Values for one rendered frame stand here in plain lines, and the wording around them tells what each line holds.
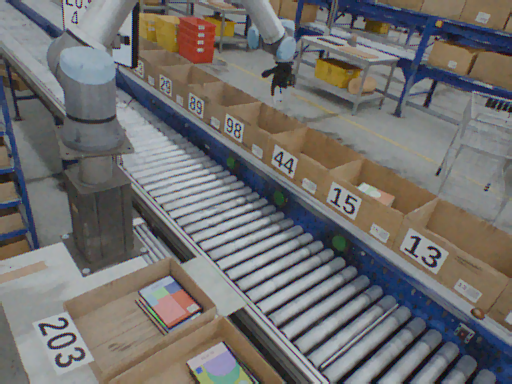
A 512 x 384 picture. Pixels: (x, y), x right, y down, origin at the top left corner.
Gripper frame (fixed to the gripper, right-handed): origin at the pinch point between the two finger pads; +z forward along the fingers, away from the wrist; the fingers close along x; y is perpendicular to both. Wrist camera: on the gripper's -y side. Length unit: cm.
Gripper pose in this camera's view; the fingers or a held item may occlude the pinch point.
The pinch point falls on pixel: (276, 101)
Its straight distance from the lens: 192.5
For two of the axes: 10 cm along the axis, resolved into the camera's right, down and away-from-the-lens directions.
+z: -0.1, 8.2, 5.7
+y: 8.1, 3.4, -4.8
